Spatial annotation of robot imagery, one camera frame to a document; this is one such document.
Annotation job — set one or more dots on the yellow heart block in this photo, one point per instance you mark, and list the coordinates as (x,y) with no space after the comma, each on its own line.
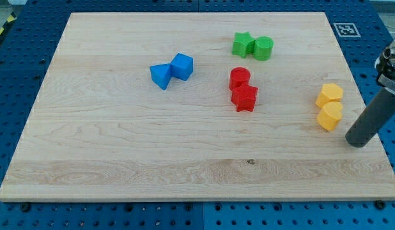
(330,115)

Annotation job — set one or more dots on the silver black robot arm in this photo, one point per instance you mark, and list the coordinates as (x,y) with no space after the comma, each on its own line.
(385,66)

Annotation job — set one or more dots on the red star block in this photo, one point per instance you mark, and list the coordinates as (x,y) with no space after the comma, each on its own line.
(244,97)

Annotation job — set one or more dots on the light wooden board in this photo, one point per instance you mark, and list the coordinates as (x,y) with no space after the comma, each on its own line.
(101,130)

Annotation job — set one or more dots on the blue triangular block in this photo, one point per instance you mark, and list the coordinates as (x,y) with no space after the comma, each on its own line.
(161,75)

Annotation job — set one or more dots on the green cylinder block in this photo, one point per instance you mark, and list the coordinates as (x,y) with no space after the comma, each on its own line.
(263,48)

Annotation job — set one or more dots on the red cylinder block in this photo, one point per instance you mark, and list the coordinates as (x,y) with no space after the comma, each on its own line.
(238,76)

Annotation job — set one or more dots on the yellow hexagon block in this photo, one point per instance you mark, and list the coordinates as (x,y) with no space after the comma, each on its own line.
(329,92)

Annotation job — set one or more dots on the green star block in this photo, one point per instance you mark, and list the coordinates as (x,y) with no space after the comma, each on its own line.
(243,44)

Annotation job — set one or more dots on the white fiducial marker tag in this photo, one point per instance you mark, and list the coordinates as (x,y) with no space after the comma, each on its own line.
(346,30)

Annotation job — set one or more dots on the blue cube block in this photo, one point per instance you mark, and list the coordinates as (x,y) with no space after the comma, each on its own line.
(182,66)

